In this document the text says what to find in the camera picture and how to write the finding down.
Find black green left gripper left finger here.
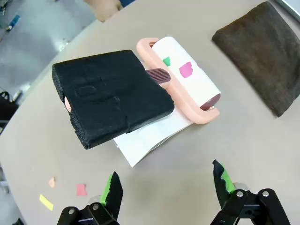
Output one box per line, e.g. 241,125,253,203
57,171,124,225

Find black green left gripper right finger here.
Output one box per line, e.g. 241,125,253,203
210,159,292,225

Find dark brown cloth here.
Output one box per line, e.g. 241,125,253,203
211,1,300,118

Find red paper scrap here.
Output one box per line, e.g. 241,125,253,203
76,183,88,197

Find white paper sheet stack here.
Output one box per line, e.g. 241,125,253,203
113,107,194,168

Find yellow paper scrap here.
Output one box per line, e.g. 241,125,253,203
39,194,54,211

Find magenta paper scrap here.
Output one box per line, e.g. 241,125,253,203
179,61,195,79

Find black chair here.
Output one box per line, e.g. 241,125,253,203
0,90,20,136

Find blue floor object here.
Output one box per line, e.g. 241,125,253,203
5,15,21,31

